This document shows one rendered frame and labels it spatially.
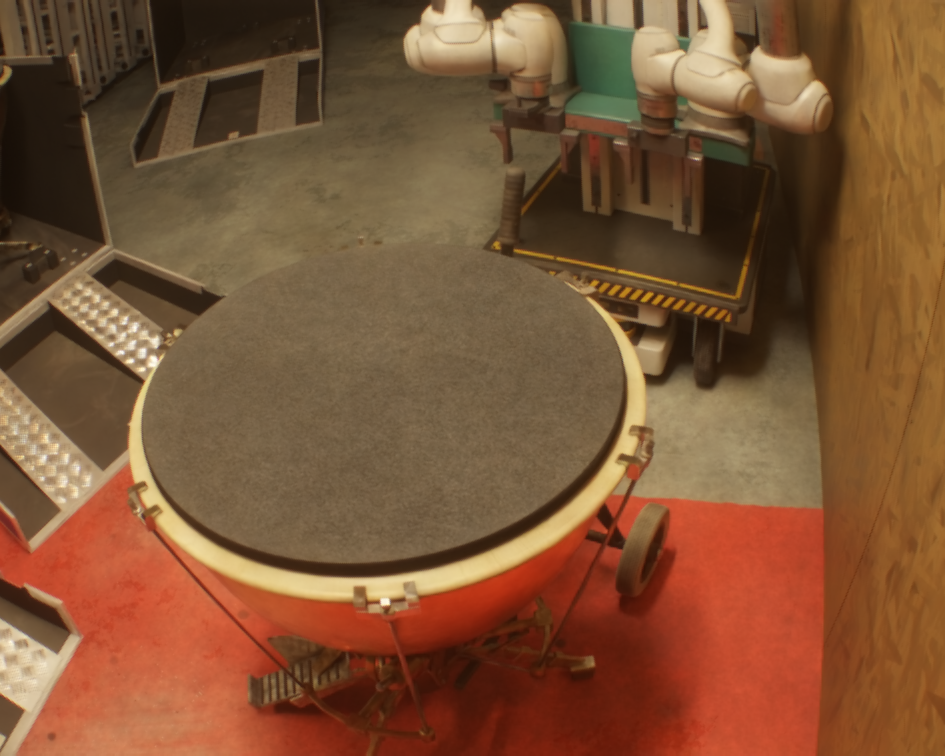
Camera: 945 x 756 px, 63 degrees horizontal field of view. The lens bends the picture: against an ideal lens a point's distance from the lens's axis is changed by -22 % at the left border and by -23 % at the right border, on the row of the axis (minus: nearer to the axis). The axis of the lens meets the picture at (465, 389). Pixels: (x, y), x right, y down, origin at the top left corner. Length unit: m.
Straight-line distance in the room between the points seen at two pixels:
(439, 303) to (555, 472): 0.37
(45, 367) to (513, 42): 1.84
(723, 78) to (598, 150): 0.83
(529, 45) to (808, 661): 1.43
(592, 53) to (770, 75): 0.57
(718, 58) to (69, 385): 2.10
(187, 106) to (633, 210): 2.73
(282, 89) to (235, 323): 3.26
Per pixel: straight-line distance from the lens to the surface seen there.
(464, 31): 1.94
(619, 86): 2.37
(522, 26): 1.93
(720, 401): 2.49
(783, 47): 2.00
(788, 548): 2.14
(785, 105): 2.03
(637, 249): 2.45
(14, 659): 2.15
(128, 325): 2.90
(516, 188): 1.53
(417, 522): 1.06
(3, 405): 2.79
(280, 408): 1.24
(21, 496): 2.57
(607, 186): 2.56
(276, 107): 4.46
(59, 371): 2.97
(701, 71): 1.79
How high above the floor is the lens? 1.57
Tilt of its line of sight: 39 degrees down
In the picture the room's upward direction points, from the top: 5 degrees counter-clockwise
